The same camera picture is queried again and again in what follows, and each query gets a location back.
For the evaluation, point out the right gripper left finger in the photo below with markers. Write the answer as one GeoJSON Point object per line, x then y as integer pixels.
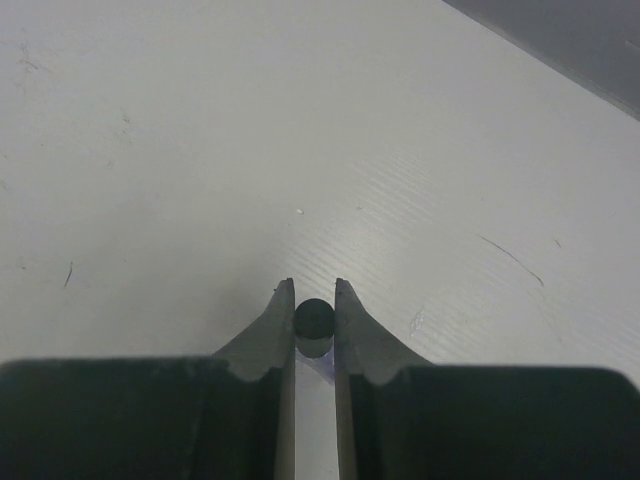
{"type": "Point", "coordinates": [227, 415]}

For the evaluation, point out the black nail polish brush cap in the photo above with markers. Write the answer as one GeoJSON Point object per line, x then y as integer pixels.
{"type": "Point", "coordinates": [314, 326]}

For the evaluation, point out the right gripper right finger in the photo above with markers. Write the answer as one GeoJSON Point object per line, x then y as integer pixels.
{"type": "Point", "coordinates": [400, 416]}

